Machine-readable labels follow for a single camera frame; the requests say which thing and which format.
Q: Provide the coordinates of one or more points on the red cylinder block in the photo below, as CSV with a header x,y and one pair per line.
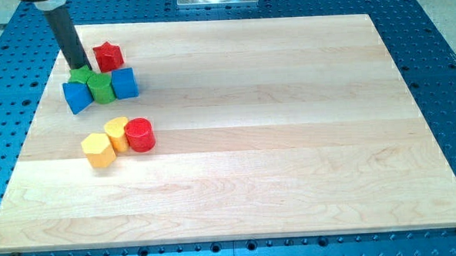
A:
x,y
139,133

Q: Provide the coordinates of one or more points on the yellow heart block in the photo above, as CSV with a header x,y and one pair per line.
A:
x,y
115,131

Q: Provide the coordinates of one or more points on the blue perforated metal table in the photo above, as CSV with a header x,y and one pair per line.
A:
x,y
425,58

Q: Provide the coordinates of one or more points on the green cylinder block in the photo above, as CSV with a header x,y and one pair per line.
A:
x,y
101,88

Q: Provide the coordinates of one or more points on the red star block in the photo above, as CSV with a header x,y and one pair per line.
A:
x,y
108,57

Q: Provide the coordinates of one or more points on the blue cube block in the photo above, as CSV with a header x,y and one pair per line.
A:
x,y
124,83

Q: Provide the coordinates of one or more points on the blue triangle block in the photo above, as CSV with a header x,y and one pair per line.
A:
x,y
77,96

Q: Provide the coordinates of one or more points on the light wooden board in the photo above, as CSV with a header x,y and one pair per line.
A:
x,y
264,128

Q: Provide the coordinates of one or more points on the yellow hexagon block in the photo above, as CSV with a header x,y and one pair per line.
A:
x,y
98,150

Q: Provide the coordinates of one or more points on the green star block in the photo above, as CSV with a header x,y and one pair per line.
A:
x,y
80,75

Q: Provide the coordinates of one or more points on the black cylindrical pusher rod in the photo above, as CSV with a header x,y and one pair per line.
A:
x,y
62,27

